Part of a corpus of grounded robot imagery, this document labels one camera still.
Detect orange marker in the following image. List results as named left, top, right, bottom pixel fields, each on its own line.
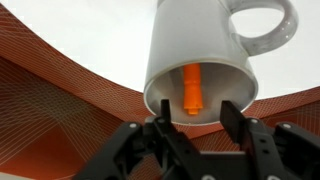
left=182, top=63, right=204, bottom=116

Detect white ceramic mug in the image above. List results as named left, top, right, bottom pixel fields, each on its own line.
left=143, top=0, right=299, bottom=127

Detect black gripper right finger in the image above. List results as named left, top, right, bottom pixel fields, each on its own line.
left=219, top=99, right=320, bottom=180

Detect orange patterned corner sofa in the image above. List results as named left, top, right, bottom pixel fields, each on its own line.
left=0, top=3, right=320, bottom=180

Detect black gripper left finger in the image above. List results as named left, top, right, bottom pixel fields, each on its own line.
left=74, top=98, right=214, bottom=180

